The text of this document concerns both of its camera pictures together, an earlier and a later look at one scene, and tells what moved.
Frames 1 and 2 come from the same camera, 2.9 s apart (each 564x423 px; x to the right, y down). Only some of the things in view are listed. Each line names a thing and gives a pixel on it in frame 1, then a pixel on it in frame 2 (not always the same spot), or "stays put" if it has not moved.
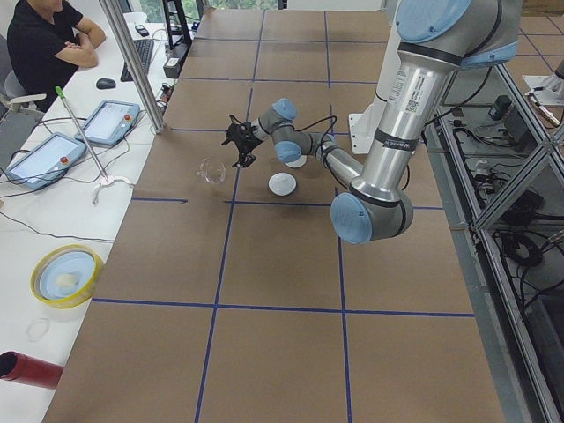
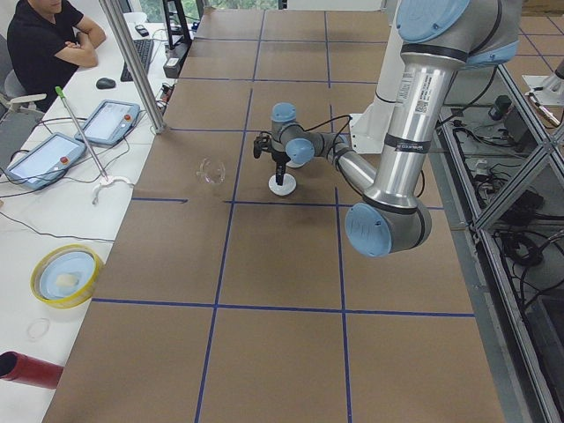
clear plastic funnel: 212,170 stays put
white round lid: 282,183 stays put
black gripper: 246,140 -> 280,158
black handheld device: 142,30 stays put
